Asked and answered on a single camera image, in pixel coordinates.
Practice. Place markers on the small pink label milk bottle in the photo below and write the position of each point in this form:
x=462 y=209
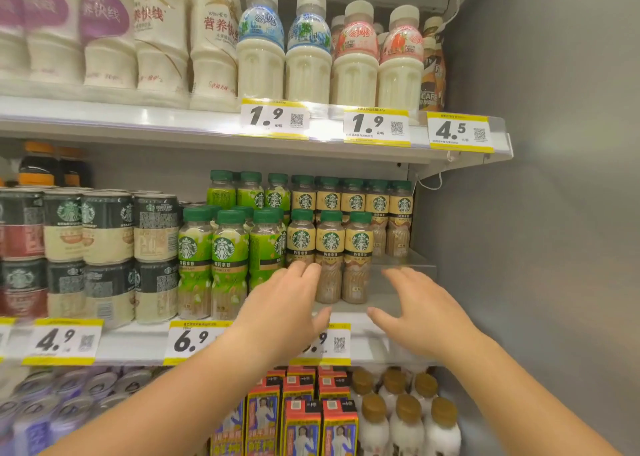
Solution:
x=355 y=75
x=337 y=33
x=400 y=80

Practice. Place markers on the group of yellow label bottles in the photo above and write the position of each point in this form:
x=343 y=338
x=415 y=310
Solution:
x=330 y=240

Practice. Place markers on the person's right thumb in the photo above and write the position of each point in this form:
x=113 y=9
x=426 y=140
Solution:
x=385 y=323

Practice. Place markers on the white cooler shelf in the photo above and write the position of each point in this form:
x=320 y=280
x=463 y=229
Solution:
x=135 y=343
x=150 y=125

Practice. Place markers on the person's left hand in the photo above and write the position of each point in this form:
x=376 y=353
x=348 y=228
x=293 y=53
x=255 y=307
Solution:
x=280 y=315

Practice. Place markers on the group of red yellow cartons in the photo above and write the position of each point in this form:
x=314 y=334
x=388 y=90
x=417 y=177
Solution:
x=300 y=415

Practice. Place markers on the person's right hand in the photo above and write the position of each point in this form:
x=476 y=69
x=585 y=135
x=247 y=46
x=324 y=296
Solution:
x=432 y=323

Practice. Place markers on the person's right forearm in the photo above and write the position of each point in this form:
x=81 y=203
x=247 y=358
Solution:
x=520 y=400

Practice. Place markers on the dark bottle with orange cap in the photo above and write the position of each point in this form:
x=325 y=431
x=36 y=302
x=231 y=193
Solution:
x=39 y=163
x=75 y=168

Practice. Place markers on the large cream label milk bottle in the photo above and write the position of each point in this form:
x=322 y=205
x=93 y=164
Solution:
x=215 y=45
x=161 y=40

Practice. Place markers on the clear plastic shelf divider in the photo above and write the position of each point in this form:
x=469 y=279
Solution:
x=405 y=261

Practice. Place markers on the large purple label milk bottle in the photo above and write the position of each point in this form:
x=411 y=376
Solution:
x=54 y=30
x=11 y=30
x=107 y=35

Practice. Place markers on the person's left thumb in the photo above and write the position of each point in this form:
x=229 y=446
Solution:
x=322 y=323

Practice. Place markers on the person's left forearm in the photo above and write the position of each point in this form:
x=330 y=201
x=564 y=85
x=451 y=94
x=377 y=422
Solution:
x=175 y=405

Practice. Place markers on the yellow white price tag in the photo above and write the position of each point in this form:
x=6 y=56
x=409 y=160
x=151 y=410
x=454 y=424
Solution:
x=376 y=126
x=274 y=119
x=460 y=132
x=62 y=341
x=337 y=345
x=5 y=338
x=192 y=343

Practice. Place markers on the stack of coffee cans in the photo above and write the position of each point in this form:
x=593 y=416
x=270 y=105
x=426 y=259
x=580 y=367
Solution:
x=100 y=250

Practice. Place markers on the group of gold capped bottles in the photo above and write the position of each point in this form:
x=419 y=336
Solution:
x=405 y=420

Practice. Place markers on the small blue label milk bottle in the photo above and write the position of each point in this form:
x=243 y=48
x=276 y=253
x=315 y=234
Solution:
x=260 y=65
x=308 y=70

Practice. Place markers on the group of green label bottles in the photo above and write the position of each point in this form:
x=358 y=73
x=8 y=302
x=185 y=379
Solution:
x=227 y=260

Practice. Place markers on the brown coffee drink bottle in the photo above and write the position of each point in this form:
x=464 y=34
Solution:
x=432 y=80
x=434 y=25

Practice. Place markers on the group of purple drink cans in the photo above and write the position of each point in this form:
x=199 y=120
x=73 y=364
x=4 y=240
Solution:
x=45 y=405

